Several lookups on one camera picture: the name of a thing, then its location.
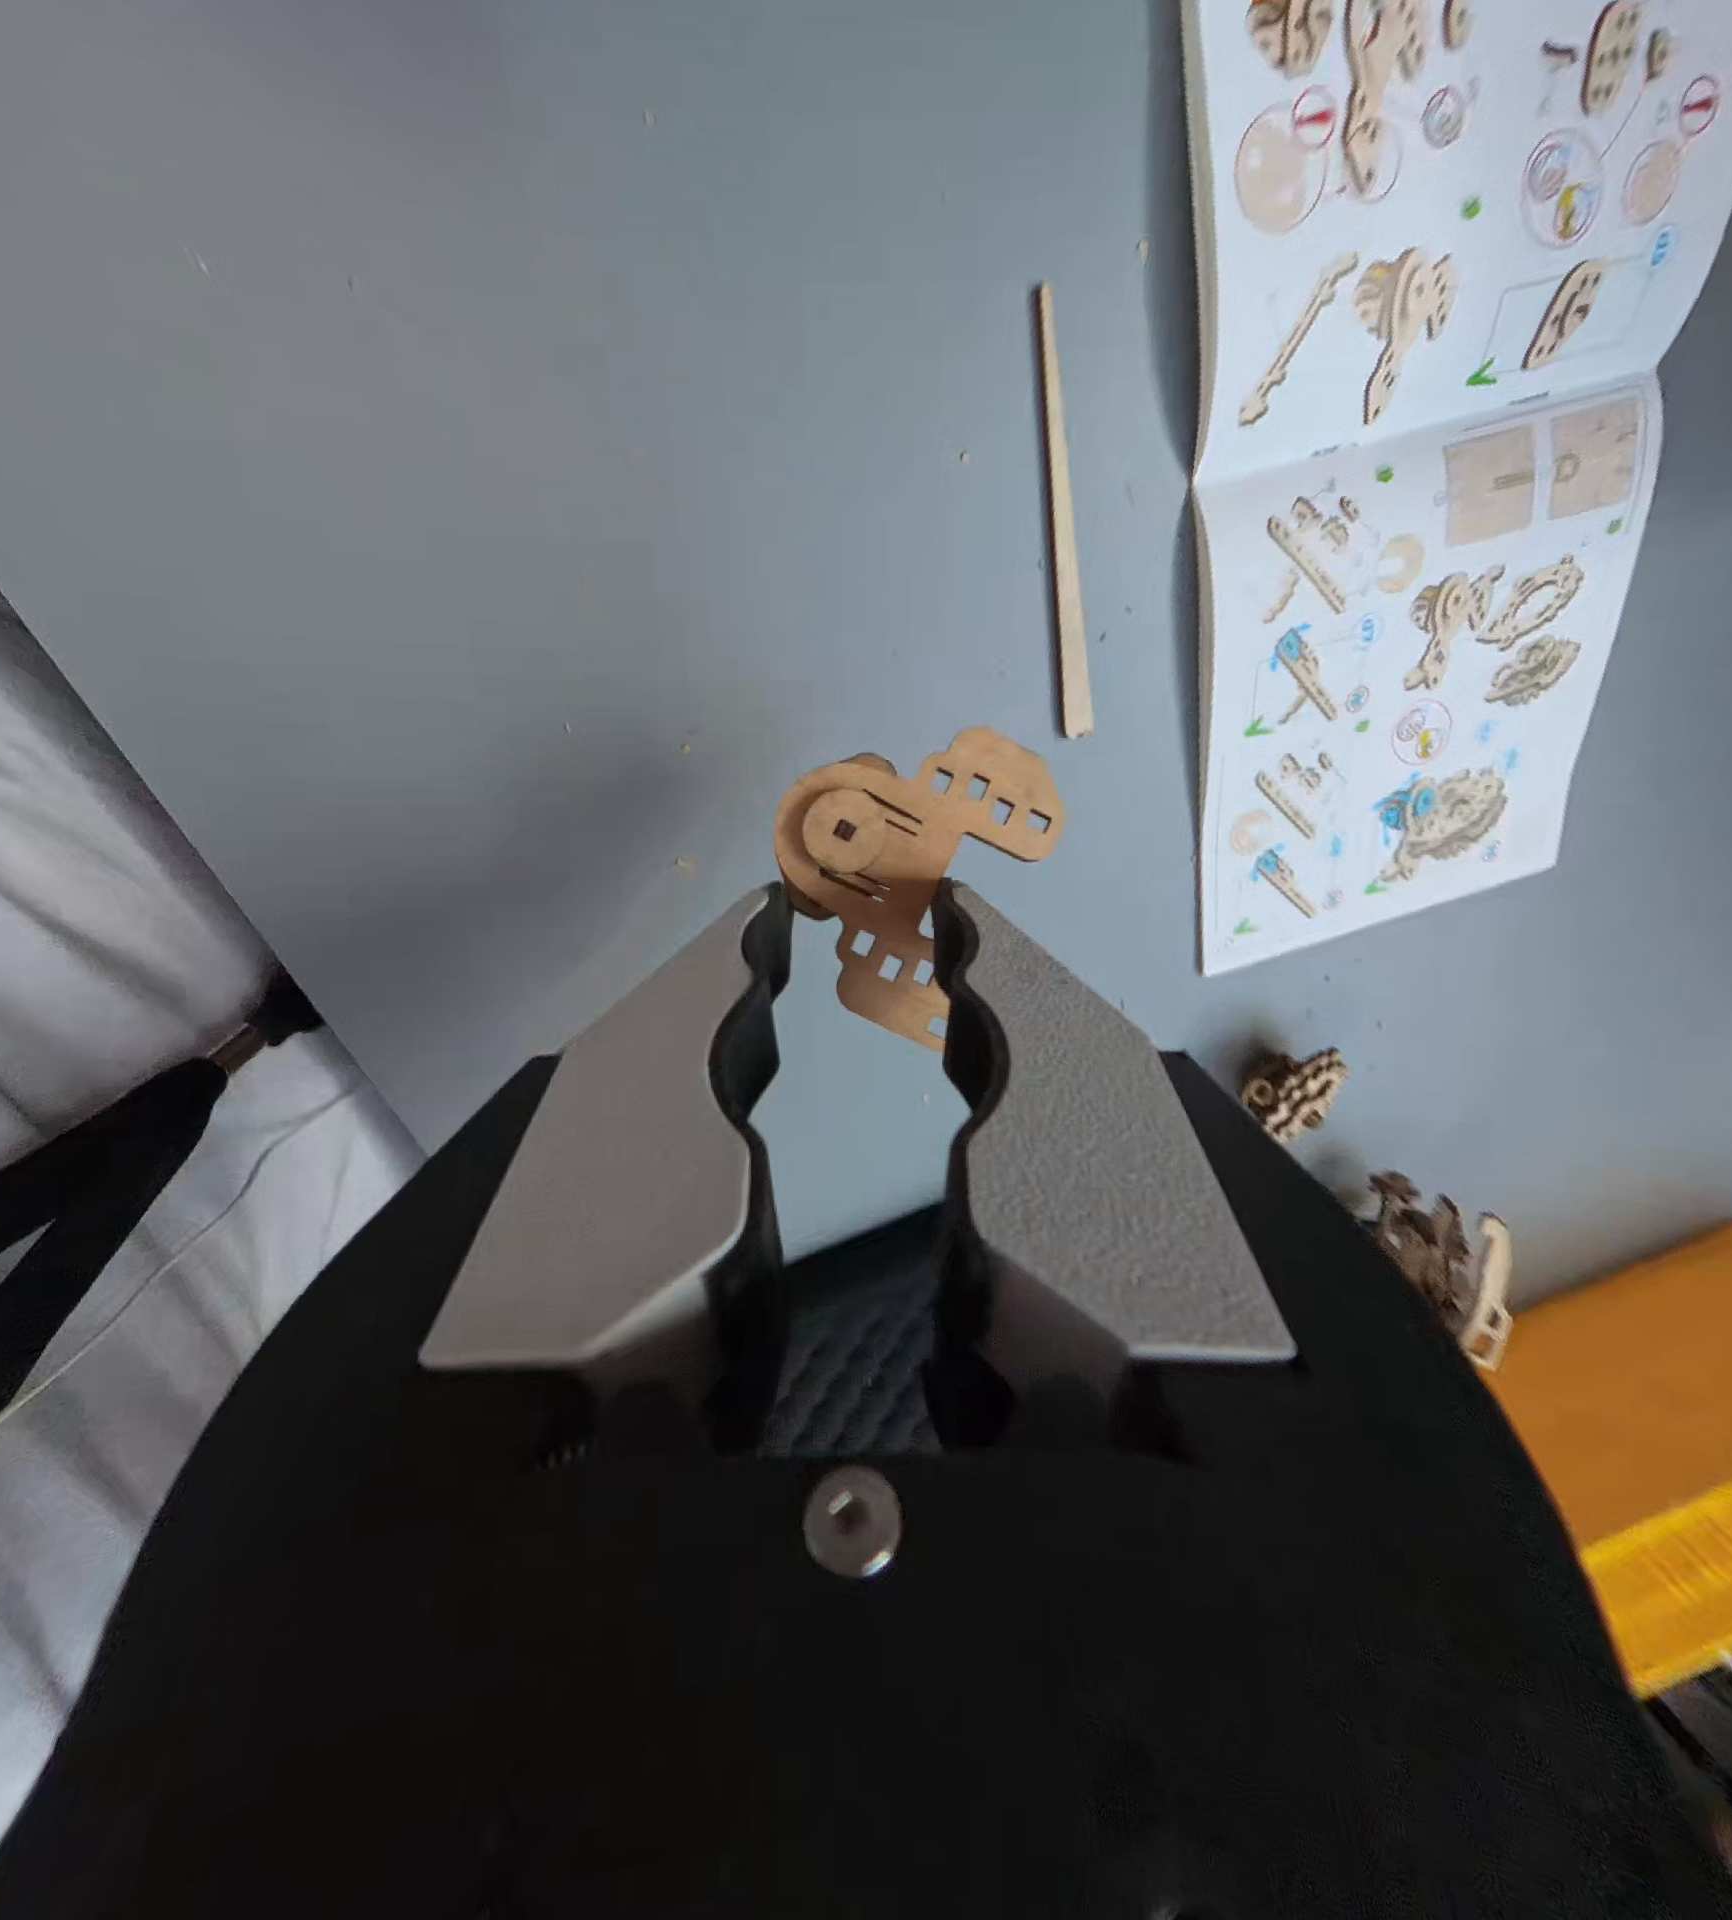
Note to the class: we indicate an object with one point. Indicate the illustrated instruction booklet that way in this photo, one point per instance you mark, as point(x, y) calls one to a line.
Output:
point(1421, 450)

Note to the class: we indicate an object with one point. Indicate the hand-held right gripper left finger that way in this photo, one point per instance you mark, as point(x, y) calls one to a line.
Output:
point(611, 1184)

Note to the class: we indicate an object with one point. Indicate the yellow plastic bin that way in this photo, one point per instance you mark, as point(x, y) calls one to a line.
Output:
point(1676, 1393)

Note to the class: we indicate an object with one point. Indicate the person's white shirt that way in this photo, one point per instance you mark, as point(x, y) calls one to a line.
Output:
point(42, 871)

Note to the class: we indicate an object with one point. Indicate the small wooden model assembly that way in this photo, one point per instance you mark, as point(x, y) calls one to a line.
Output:
point(1296, 1093)

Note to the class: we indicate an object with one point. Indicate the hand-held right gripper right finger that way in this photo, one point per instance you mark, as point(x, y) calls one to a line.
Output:
point(1104, 1184)

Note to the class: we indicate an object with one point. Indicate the thin wooden stick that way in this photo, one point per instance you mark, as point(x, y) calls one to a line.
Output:
point(1064, 525)

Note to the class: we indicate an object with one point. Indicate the wooden model part with disc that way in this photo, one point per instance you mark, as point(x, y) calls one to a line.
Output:
point(915, 847)

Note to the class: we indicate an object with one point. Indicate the wooden gear model assembly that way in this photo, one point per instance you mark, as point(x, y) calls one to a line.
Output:
point(1426, 1253)

